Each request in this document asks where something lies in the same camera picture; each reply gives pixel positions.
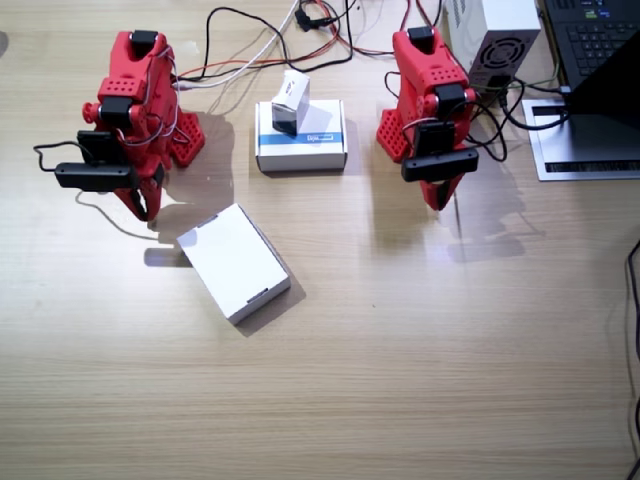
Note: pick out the black laptop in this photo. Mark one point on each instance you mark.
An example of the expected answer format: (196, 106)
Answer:
(600, 45)

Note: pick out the red robot arm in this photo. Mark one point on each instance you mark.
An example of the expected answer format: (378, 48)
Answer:
(137, 75)
(425, 70)

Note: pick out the white power supply with fan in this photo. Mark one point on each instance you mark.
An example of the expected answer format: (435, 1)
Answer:
(500, 35)

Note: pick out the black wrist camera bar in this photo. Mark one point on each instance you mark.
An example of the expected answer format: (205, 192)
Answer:
(95, 176)
(440, 165)

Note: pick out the plain white flat box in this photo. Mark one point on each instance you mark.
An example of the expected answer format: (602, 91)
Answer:
(235, 262)

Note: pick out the silver stand base plate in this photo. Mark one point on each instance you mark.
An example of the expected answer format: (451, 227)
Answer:
(580, 167)

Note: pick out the white box with blue stripe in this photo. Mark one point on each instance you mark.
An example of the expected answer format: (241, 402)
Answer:
(300, 155)

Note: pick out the small white box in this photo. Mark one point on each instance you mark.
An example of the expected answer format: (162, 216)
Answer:
(290, 102)

